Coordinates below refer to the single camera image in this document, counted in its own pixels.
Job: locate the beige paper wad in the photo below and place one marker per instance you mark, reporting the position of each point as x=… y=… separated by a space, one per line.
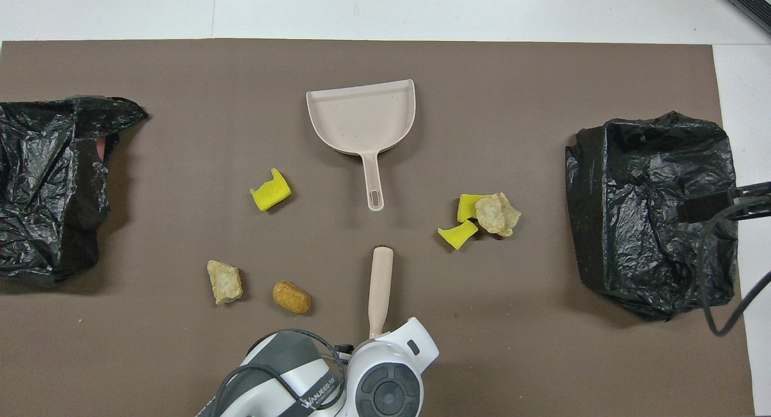
x=494 y=215
x=226 y=281

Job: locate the yellow sponge piece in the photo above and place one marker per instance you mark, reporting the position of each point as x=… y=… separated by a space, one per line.
x=271 y=194
x=458 y=236
x=465 y=207

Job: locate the beige hand brush black bristles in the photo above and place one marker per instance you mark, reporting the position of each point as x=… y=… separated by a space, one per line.
x=380 y=284

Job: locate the beige plastic dustpan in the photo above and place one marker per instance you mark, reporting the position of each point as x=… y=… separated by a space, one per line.
x=361 y=119

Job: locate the brown cork chunk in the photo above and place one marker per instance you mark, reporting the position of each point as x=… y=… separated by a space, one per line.
x=292 y=296

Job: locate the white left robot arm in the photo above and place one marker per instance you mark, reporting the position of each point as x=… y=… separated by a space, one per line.
x=373 y=369

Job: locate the black plastic trash bag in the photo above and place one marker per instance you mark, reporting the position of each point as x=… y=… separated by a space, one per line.
x=42 y=140
x=632 y=224

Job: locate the pink plastic bin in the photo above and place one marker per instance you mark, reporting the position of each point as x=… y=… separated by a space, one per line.
x=101 y=149

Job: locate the brown table mat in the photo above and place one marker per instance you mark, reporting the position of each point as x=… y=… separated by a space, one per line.
x=421 y=61

